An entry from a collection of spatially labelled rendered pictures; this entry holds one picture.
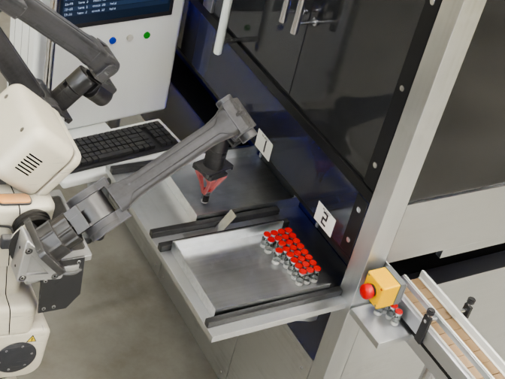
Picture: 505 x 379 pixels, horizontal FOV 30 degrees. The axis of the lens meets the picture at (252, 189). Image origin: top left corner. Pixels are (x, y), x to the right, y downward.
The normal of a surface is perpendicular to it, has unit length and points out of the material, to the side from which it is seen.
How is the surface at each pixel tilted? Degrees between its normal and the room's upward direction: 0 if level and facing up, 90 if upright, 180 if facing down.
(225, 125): 48
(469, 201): 90
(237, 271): 0
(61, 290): 90
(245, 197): 0
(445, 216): 90
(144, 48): 90
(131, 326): 0
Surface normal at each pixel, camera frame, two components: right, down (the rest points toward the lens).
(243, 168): 0.20, -0.78
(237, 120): 0.15, -0.07
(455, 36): 0.47, 0.61
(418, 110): -0.86, 0.15
